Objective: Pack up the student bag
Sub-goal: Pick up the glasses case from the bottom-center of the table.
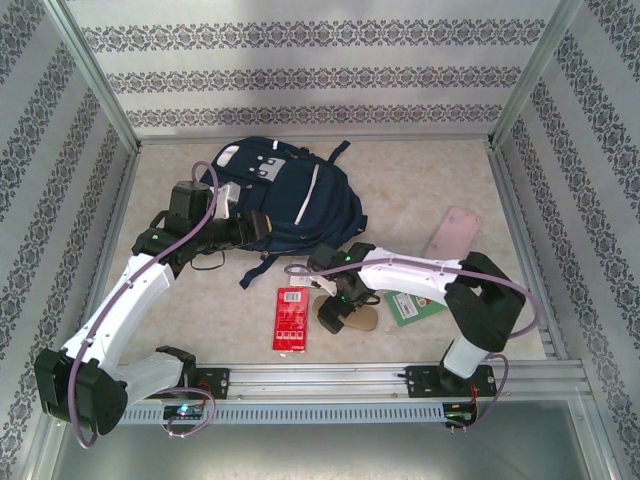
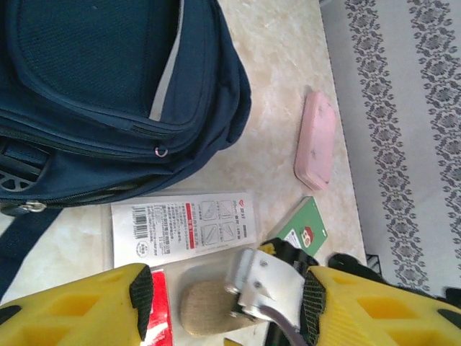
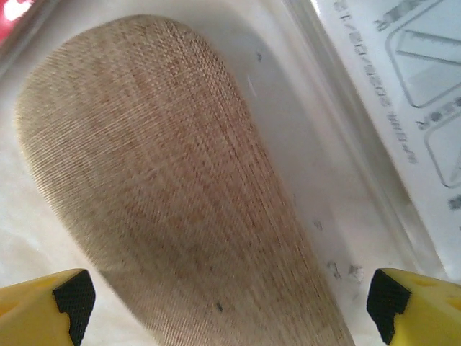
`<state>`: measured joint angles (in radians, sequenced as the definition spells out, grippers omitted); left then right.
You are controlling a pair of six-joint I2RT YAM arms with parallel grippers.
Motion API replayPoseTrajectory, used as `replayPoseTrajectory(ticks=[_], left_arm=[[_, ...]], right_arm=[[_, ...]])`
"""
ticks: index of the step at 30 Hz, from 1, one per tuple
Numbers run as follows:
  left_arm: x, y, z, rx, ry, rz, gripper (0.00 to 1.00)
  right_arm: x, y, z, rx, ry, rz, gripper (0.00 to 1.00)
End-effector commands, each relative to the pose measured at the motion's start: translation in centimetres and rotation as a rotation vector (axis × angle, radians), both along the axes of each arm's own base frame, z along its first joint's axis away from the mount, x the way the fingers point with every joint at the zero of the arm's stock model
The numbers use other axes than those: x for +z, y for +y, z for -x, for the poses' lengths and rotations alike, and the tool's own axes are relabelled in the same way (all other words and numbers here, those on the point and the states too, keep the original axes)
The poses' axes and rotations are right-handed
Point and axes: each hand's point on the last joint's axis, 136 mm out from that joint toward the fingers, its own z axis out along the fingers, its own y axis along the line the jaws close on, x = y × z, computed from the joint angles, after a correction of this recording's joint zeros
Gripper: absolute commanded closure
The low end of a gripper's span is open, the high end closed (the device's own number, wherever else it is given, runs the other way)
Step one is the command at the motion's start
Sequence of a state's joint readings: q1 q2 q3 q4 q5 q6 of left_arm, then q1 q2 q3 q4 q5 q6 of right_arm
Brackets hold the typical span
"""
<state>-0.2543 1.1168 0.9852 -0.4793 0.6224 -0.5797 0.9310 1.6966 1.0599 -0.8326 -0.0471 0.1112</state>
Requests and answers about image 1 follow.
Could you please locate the tan glasses case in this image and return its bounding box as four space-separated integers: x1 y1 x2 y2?
312 294 380 332

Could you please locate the navy blue backpack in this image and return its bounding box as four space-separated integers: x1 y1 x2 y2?
198 137 369 291

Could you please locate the green card with barcode label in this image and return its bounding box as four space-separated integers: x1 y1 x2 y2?
383 289 449 327

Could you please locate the red flat package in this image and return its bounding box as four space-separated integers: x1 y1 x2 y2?
272 287 309 353

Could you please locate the pink pencil case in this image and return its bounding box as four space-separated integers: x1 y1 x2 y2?
423 206 483 261

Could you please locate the small circuit board with plugs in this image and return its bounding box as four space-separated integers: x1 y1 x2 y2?
444 404 476 427

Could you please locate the small circuit board green light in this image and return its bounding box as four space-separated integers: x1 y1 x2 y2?
163 405 205 420

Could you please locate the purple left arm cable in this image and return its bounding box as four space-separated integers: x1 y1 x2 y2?
69 160 222 449

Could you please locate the thin black cable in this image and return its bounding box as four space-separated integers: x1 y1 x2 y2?
192 247 227 272

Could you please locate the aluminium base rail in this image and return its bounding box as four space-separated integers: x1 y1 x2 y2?
197 362 586 401

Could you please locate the grey slotted cable duct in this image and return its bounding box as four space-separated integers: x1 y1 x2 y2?
119 402 476 426

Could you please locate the aluminium frame post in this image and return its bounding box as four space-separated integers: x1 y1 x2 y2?
42 0 144 151
489 0 584 149

